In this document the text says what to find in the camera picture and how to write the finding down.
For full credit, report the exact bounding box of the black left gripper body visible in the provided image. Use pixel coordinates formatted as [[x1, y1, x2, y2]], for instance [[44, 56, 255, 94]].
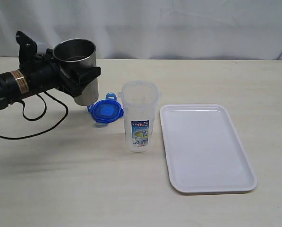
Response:
[[25, 54, 81, 97]]

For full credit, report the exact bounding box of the stainless steel tumbler cup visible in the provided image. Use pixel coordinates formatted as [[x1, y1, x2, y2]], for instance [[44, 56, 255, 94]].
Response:
[[53, 38, 99, 106]]

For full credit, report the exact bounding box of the blue plastic lid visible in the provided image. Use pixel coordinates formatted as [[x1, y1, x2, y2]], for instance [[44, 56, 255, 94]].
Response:
[[87, 92, 124, 127]]

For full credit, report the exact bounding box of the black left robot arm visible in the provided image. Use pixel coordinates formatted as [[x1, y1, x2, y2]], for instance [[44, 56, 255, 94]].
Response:
[[0, 53, 101, 110]]

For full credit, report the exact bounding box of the clear plastic tall container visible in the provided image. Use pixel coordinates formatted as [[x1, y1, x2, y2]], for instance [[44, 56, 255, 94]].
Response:
[[119, 80, 160, 153]]

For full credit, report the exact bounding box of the white fabric backdrop curtain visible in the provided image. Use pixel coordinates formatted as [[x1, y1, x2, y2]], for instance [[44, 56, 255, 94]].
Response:
[[0, 0, 282, 60]]

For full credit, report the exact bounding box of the white rectangular plastic tray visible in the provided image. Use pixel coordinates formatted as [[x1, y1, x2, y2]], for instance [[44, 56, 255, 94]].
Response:
[[160, 104, 257, 194]]

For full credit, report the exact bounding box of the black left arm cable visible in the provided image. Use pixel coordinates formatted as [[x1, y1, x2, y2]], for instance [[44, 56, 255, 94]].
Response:
[[0, 91, 69, 140]]

